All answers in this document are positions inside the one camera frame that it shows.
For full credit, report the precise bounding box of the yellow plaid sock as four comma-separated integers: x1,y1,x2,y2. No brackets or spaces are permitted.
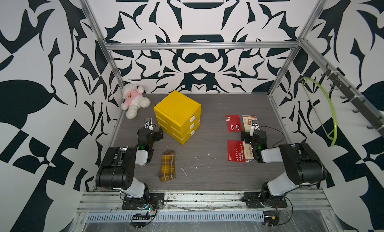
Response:
158,150,176,183

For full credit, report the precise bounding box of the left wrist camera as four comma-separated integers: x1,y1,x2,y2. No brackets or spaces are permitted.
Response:
144,118,153,127

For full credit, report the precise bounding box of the cream postcard red text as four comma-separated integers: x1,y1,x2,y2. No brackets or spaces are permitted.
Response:
243,141,255,160

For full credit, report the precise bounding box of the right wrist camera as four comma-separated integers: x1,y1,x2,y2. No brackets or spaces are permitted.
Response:
250,120,260,136

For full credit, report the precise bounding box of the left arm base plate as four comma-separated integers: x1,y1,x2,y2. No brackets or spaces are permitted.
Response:
122,193,165,210

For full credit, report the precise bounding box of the left black connector box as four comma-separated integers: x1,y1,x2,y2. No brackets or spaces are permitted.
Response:
131,214,156,229

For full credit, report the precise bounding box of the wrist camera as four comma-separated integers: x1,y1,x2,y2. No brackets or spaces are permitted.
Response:
144,118,153,127
250,120,260,136

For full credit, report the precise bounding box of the aluminium frame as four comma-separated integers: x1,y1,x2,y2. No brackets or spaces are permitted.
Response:
74,0,384,191

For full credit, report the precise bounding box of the green plastic hoop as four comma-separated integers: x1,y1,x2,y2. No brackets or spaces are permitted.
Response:
300,77,339,147

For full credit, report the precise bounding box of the right black connector box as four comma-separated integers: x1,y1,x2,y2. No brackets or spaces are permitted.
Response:
264,212,280,228

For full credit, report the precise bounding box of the red postcard white text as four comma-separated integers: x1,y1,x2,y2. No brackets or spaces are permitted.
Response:
227,140,245,163

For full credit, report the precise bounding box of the black connector box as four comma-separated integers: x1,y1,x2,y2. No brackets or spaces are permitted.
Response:
131,214,156,229
264,212,280,228

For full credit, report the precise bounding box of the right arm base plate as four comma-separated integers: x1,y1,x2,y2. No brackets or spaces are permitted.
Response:
241,192,288,209

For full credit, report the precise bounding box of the black hook rail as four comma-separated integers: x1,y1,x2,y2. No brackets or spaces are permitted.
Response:
322,63,384,137

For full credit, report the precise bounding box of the white teddy bear pink shirt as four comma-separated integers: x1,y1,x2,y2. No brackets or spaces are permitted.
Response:
121,83,151,119

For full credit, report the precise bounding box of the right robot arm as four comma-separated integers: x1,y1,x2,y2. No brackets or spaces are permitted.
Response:
241,130,328,208

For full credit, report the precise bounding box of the yellow plastic drawer cabinet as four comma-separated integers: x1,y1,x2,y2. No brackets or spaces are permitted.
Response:
154,91,202,145

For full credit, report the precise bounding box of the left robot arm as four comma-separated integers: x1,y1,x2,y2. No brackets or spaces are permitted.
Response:
96,127,164,206

